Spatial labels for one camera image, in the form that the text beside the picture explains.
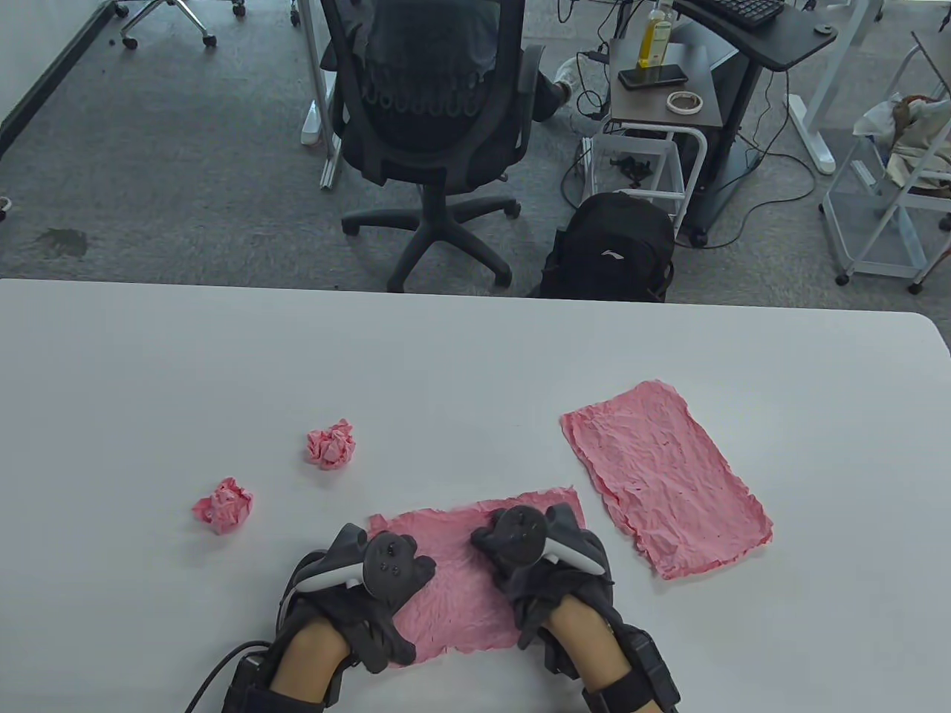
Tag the beige cloth bundle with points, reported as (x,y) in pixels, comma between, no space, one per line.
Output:
(914,148)

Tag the black standing desk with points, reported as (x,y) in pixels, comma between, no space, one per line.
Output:
(787,37)

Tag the black mesh office chair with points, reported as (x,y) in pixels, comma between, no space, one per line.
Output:
(427,148)

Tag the black white tracking controller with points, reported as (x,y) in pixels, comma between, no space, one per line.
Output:
(390,568)
(520,535)

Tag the white power strip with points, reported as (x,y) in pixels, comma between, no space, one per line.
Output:
(586,167)

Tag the person's right forearm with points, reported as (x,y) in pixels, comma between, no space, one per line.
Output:
(591,646)

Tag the person's left hand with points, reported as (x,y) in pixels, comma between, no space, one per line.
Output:
(371,627)

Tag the person's right hand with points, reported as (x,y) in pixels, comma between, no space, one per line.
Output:
(553,590)

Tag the white tape roll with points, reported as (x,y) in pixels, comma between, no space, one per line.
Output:
(669,102)

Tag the white desk leg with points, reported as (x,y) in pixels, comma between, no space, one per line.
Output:
(813,137)
(313,122)

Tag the black backpack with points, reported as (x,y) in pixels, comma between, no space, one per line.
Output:
(609,238)

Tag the clear bottle yellow liquid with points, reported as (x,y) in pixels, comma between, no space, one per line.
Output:
(656,37)

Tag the black clamp parts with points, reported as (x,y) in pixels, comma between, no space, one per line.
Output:
(631,169)

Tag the silver chair base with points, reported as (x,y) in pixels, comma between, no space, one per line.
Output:
(131,41)

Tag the white wheeled cart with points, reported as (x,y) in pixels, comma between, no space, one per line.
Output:
(884,238)

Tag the black keyboard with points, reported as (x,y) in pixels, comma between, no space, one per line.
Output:
(743,9)

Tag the person's left forearm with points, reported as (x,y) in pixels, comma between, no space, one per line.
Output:
(308,657)

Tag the black smartphone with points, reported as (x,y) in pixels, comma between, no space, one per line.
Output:
(652,76)

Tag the grey white side table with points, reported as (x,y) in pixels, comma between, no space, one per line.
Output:
(639,104)

